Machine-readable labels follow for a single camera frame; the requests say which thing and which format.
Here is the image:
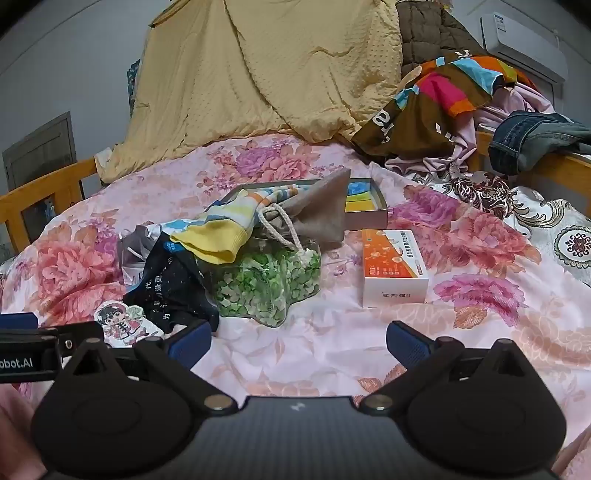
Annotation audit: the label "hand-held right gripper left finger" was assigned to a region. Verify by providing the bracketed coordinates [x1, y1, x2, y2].
[58, 318, 238, 414]

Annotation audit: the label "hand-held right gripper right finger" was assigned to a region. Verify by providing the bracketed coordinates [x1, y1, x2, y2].
[359, 320, 537, 414]

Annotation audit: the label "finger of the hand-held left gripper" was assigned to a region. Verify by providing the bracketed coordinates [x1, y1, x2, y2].
[55, 321, 105, 359]
[0, 312, 40, 330]

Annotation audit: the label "striped towel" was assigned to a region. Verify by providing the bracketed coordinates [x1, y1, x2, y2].
[171, 185, 305, 265]

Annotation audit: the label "shallow grey box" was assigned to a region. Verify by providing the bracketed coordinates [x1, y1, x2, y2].
[217, 178, 391, 232]

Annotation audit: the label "grey drawstring pouch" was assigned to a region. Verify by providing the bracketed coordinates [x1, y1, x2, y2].
[252, 168, 352, 278]

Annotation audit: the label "cartoon figure sticker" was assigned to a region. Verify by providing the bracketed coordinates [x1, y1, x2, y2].
[95, 300, 164, 347]

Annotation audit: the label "black plastic bag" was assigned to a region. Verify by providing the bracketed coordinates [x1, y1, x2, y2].
[124, 233, 220, 335]

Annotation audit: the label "orange white medicine box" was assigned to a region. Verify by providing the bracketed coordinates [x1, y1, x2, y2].
[361, 228, 430, 308]

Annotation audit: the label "person's pink fuzzy clothing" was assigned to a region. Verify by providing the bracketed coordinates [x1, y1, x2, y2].
[0, 383, 38, 480]

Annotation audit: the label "pink floral bedsheet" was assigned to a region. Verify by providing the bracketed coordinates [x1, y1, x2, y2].
[0, 131, 591, 480]

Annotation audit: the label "bag of green paper stars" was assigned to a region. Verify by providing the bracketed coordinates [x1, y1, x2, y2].
[203, 244, 322, 328]

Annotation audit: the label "silver grey bag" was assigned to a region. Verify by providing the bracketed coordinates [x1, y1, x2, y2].
[115, 224, 162, 287]

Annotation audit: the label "cartoon print towel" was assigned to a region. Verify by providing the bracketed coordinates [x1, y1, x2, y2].
[344, 181, 384, 213]

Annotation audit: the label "grey panelled door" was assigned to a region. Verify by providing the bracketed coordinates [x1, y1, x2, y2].
[2, 111, 77, 195]

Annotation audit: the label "ornate satin quilt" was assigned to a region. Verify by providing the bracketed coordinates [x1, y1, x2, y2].
[406, 171, 591, 273]

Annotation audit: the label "lilac cloth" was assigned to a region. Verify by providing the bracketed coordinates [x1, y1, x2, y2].
[383, 83, 559, 178]

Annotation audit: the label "brown multicolour printed cloth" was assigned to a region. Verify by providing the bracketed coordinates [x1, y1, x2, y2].
[351, 51, 539, 162]

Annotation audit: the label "blue denim jeans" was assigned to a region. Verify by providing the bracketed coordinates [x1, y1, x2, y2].
[487, 111, 591, 176]

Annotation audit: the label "teal patterned cloth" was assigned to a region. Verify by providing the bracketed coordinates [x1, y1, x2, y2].
[126, 58, 141, 116]

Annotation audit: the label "yellow dotted blanket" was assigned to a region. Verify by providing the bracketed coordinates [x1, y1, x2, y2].
[99, 0, 404, 185]

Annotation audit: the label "brown quilted blanket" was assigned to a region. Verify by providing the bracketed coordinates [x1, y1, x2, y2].
[394, 0, 492, 79]

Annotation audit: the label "white air conditioner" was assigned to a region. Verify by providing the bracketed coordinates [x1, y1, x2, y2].
[480, 11, 568, 84]

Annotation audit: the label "wooden bed frame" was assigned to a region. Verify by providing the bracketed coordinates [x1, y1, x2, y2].
[0, 157, 100, 254]

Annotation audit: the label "wooden bed rail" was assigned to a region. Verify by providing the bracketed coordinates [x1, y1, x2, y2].
[475, 131, 591, 199]

